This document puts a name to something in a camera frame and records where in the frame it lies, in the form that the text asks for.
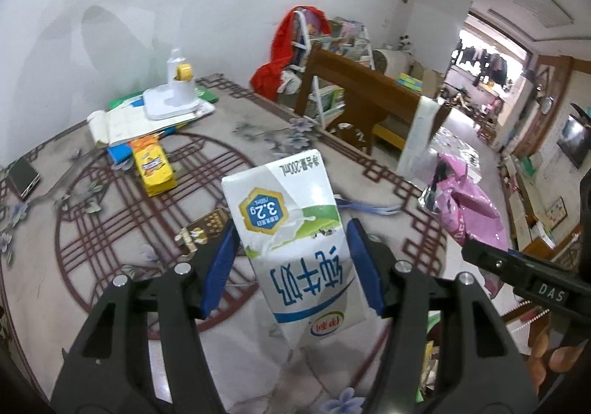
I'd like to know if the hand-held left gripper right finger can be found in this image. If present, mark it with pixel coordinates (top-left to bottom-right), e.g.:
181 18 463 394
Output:
346 217 541 414

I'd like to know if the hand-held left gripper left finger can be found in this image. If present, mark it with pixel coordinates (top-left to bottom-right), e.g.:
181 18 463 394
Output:
51 214 241 414

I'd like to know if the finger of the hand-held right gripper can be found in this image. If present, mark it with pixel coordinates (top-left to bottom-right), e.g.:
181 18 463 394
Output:
461 238 522 288

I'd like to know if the pink plastic bag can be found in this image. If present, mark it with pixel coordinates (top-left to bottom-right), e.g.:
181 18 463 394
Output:
418 128 511 299

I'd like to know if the white milk carton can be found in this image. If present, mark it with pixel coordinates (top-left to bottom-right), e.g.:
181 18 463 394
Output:
221 148 370 352

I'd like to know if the person's right hand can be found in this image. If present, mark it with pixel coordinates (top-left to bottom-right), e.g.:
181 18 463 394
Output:
526 328 587 396

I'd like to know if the small gold wrapper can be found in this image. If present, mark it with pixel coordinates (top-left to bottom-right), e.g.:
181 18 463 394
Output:
175 207 232 258

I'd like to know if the blue face mask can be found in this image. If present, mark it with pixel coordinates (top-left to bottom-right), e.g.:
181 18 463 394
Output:
335 194 407 217

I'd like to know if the small framed picture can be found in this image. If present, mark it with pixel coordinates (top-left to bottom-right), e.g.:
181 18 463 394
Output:
545 197 568 223

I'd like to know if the yellow snack packet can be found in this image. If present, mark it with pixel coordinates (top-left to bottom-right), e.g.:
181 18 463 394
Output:
128 137 178 197

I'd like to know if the white towel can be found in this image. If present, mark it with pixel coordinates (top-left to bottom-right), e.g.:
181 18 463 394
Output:
398 95 451 179

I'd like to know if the blue book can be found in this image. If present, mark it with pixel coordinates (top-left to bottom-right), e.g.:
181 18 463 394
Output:
106 125 195 163

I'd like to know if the green book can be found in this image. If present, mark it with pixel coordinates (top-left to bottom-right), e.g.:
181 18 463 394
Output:
108 88 220 110

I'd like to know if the white desk lamp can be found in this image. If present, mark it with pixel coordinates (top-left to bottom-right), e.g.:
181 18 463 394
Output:
52 0 218 121

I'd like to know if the wooden chair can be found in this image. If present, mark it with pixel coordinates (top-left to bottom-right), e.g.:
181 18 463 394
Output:
294 48 451 160

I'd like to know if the white plastic bag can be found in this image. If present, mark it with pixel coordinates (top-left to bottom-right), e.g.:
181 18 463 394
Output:
279 69 301 94

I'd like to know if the red cloth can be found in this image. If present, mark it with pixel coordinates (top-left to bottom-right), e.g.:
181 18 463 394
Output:
250 5 324 103

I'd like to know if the dark smartphone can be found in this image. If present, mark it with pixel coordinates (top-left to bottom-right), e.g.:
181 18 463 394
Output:
6 157 41 201

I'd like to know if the white book rack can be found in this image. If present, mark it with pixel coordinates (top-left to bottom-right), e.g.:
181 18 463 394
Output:
281 7 377 128

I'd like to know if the wall television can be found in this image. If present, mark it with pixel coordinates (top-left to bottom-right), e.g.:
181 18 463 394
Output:
556 113 591 170

